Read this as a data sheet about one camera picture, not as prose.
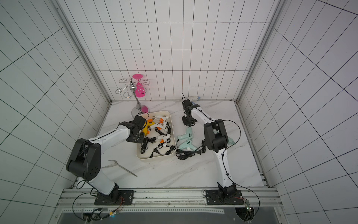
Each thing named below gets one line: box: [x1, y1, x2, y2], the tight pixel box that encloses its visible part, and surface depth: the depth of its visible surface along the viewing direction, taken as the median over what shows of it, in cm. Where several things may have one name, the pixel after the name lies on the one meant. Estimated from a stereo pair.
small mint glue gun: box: [178, 139, 199, 152], surface depth 94 cm
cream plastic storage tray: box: [136, 110, 177, 161], surface depth 95 cm
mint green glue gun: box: [177, 126, 193, 141], surface depth 97 cm
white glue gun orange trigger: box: [156, 133, 172, 144], surface depth 94 cm
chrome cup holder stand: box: [114, 77, 151, 118], surface depth 96 cm
